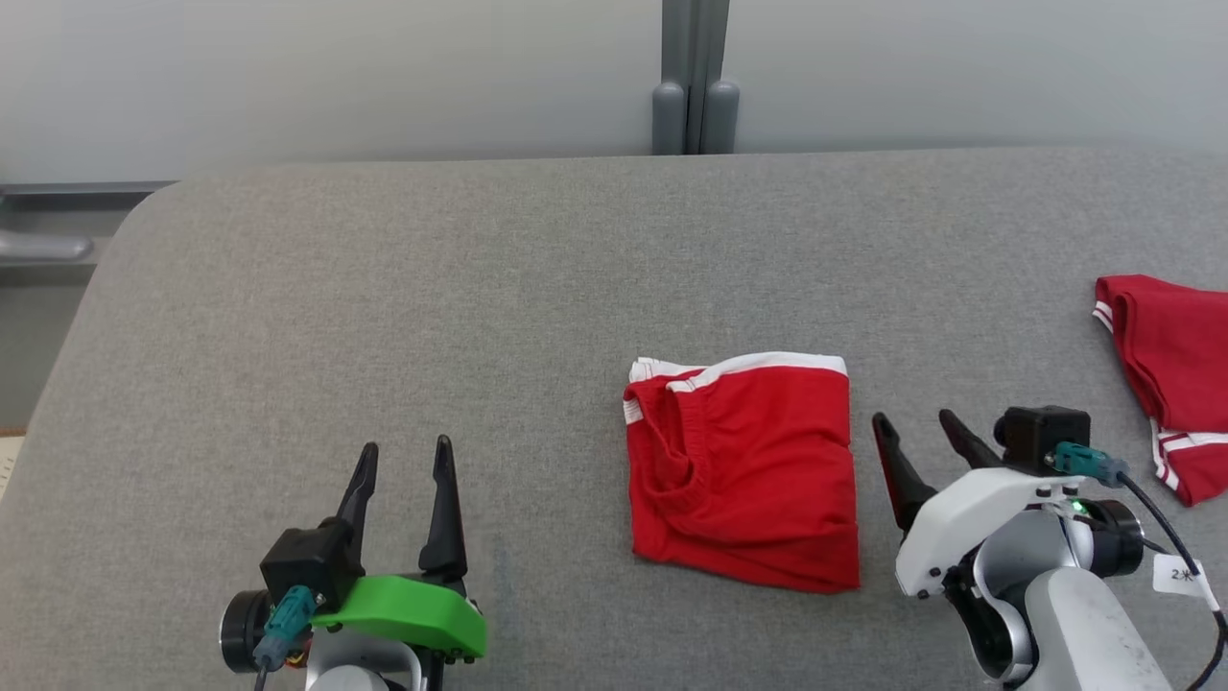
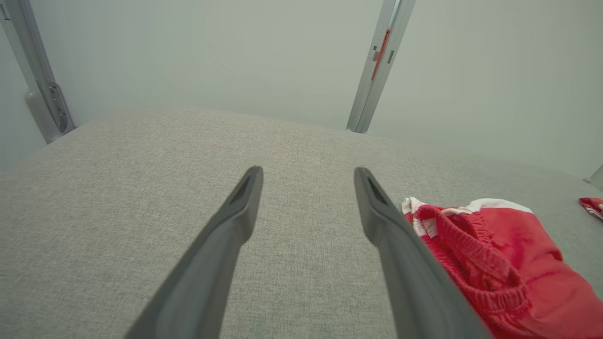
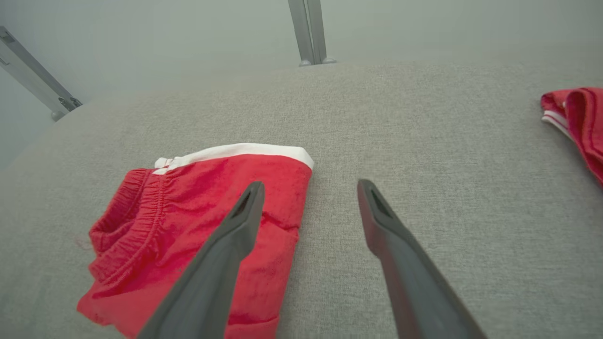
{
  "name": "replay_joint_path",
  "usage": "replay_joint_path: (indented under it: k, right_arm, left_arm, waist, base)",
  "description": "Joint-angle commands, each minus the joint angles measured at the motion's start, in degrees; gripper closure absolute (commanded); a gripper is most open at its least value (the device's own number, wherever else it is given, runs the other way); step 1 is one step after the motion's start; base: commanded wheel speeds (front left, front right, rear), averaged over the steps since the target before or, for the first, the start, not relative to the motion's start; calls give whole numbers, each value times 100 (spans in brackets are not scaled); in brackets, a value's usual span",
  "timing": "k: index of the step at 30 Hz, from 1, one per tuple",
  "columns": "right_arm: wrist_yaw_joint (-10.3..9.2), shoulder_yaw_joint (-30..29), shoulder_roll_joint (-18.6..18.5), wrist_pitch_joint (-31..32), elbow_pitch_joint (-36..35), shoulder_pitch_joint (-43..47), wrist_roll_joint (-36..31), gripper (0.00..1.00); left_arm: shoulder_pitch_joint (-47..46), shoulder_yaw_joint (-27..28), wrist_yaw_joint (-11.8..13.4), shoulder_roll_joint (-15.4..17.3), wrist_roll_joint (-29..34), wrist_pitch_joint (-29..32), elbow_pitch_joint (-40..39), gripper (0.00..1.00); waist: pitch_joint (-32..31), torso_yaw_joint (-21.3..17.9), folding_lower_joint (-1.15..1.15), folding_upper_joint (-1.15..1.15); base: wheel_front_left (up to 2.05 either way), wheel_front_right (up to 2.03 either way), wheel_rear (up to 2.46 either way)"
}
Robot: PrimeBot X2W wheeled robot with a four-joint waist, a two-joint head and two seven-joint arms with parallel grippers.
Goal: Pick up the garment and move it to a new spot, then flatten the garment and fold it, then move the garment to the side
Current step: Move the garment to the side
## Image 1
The red shirt with white sleeves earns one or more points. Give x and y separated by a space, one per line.
1180 355

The grey metal wall rail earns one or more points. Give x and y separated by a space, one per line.
77 197

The grey metal partition post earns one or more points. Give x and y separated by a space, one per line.
696 77

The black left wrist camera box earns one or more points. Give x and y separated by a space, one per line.
302 561

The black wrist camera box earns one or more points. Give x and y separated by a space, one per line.
1041 437
302 561

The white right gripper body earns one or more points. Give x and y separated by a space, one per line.
969 518

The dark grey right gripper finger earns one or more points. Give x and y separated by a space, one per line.
902 480
969 441

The red garment with white stripe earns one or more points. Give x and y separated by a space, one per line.
748 470

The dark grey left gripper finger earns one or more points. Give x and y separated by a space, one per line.
357 494
443 513

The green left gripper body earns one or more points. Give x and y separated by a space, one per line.
413 609

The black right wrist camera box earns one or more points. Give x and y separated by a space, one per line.
1041 437

